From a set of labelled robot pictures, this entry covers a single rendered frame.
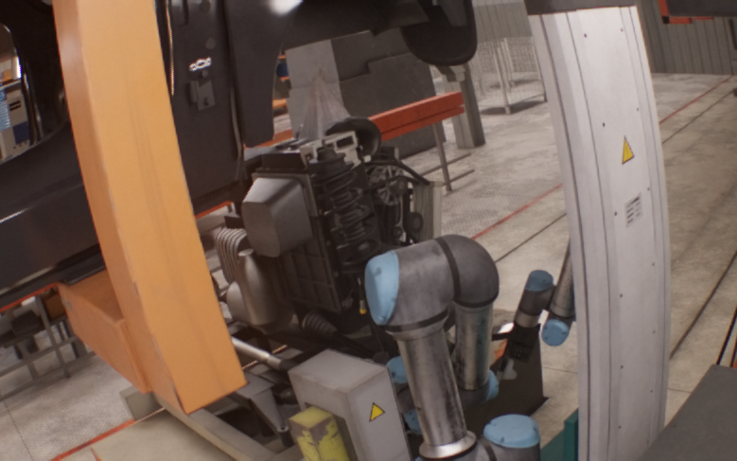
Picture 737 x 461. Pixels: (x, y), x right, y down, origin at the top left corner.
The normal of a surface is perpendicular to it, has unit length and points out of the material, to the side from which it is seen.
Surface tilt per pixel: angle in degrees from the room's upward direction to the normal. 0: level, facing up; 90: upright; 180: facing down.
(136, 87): 90
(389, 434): 90
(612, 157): 90
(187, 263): 90
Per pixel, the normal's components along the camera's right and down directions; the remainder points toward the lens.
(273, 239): -0.70, 0.35
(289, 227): 0.38, 0.20
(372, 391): 0.69, 0.07
